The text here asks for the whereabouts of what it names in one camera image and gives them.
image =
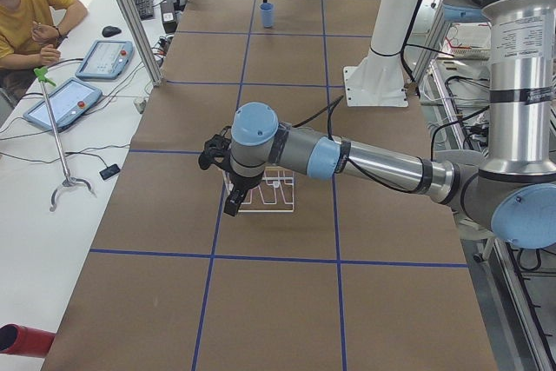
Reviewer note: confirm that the black power adapter box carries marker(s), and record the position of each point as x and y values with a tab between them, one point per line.
168	16

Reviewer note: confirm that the small black phone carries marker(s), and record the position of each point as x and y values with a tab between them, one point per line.
110	171

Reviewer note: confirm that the black computer mouse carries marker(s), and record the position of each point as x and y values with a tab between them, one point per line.
110	31

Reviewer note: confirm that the teach pendant far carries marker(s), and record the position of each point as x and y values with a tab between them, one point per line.
106	60

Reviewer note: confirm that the teach pendant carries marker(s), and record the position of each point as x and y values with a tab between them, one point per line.
68	101
106	60

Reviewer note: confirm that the teach pendant near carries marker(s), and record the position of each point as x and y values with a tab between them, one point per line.
68	101

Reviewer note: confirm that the reacher grabber tool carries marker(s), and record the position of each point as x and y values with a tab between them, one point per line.
69	180

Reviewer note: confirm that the person in yellow shirt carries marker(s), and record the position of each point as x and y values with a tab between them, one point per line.
31	32

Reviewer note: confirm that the red cylinder tube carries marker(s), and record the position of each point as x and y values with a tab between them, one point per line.
25	341

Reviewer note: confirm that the white wire cup holder rack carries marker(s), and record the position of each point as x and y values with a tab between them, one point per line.
275	193

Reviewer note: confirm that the aluminium frame post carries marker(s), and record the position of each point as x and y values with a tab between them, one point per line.
132	19

